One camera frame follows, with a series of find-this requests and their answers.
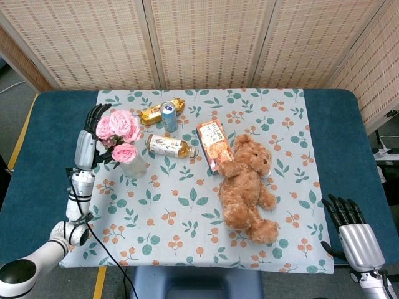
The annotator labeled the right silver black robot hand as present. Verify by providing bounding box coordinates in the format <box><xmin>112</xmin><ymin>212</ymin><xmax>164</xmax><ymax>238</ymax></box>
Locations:
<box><xmin>320</xmin><ymin>194</ymin><xmax>387</xmax><ymax>273</ymax></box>

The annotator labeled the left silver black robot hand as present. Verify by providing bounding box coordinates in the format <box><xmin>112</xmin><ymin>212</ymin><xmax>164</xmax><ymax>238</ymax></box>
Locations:
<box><xmin>74</xmin><ymin>103</ymin><xmax>113</xmax><ymax>171</ymax></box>

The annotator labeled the pink artificial rose bouquet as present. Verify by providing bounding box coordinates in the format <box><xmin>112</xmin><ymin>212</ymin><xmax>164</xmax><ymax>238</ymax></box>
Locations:
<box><xmin>95</xmin><ymin>108</ymin><xmax>143</xmax><ymax>165</ymax></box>

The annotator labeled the clear glass vase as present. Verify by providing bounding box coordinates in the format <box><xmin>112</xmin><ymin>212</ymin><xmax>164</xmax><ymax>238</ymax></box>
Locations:
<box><xmin>117</xmin><ymin>146</ymin><xmax>148</xmax><ymax>180</ymax></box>

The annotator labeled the dark blue table cover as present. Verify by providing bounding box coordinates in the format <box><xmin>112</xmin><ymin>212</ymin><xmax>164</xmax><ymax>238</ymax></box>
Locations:
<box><xmin>0</xmin><ymin>89</ymin><xmax>392</xmax><ymax>267</ymax></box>

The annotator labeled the gold foil snack package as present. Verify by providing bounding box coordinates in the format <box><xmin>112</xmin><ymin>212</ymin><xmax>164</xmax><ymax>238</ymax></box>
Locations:
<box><xmin>138</xmin><ymin>97</ymin><xmax>186</xmax><ymax>126</ymax></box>

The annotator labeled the amber tea bottle white label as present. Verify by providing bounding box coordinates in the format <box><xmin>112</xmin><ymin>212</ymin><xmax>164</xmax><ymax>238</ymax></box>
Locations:
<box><xmin>145</xmin><ymin>133</ymin><xmax>200</xmax><ymax>159</ymax></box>

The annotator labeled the light blue drink can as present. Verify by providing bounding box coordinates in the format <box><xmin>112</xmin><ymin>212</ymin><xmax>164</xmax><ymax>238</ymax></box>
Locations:
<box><xmin>160</xmin><ymin>101</ymin><xmax>179</xmax><ymax>133</ymax></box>

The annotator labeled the white power strip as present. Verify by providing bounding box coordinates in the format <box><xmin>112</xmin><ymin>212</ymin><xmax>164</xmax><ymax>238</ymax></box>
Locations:
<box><xmin>373</xmin><ymin>148</ymin><xmax>399</xmax><ymax>161</ymax></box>

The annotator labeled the woven bamboo screen panel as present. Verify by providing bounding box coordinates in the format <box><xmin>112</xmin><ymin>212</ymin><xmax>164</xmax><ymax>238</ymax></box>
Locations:
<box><xmin>143</xmin><ymin>0</ymin><xmax>277</xmax><ymax>90</ymax></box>
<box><xmin>0</xmin><ymin>0</ymin><xmax>156</xmax><ymax>92</ymax></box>
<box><xmin>0</xmin><ymin>24</ymin><xmax>52</xmax><ymax>93</ymax></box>
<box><xmin>252</xmin><ymin>0</ymin><xmax>389</xmax><ymax>90</ymax></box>
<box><xmin>327</xmin><ymin>0</ymin><xmax>399</xmax><ymax>135</ymax></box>

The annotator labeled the floral leaf print tablecloth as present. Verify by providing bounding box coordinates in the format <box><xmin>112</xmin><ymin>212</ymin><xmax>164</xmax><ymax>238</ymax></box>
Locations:
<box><xmin>59</xmin><ymin>88</ymin><xmax>334</xmax><ymax>275</ymax></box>

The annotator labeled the brown teddy bear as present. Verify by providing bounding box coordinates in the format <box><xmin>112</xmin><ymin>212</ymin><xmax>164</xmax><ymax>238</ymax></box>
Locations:
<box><xmin>217</xmin><ymin>133</ymin><xmax>280</xmax><ymax>245</ymax></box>

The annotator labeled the orange biscuit box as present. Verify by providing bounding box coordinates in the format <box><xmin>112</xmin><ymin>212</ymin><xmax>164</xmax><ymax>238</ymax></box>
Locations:
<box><xmin>195</xmin><ymin>119</ymin><xmax>235</xmax><ymax>176</ymax></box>

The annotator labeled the thin white floor cable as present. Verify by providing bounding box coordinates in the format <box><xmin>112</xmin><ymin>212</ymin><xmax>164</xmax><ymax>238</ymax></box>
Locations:
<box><xmin>0</xmin><ymin>79</ymin><xmax>26</xmax><ymax>94</ymax></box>

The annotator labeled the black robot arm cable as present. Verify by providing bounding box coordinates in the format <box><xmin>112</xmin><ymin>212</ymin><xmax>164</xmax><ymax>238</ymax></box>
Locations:
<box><xmin>65</xmin><ymin>167</ymin><xmax>138</xmax><ymax>299</ymax></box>

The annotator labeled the white power cable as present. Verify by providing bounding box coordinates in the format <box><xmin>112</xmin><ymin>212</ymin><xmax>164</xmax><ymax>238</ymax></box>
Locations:
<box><xmin>378</xmin><ymin>135</ymin><xmax>399</xmax><ymax>151</ymax></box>

